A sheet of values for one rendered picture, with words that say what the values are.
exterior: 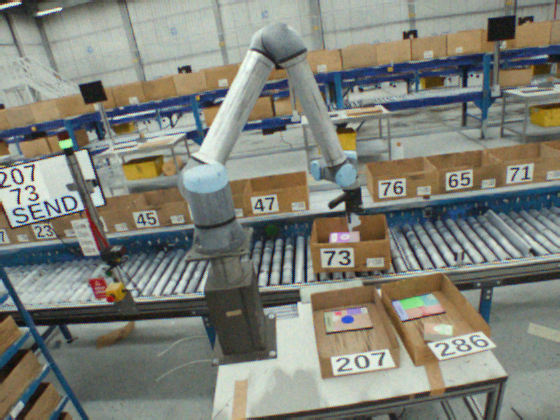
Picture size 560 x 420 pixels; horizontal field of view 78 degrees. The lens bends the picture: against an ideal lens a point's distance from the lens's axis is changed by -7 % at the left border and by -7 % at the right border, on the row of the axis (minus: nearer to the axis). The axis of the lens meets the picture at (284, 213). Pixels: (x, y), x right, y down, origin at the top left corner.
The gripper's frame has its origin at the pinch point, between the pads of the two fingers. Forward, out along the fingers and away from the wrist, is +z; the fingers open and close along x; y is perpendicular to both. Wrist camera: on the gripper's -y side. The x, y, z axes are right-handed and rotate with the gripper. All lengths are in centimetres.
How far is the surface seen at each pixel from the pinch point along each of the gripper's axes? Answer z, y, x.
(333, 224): 8.0, -6.6, 29.5
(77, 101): -116, -435, 494
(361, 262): 18.8, 4.5, 0.3
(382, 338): 28, 6, -48
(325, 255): 13.4, -12.8, 1.4
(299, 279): 24.1, -27.1, -0.8
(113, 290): 13, -118, -16
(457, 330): 28, 35, -48
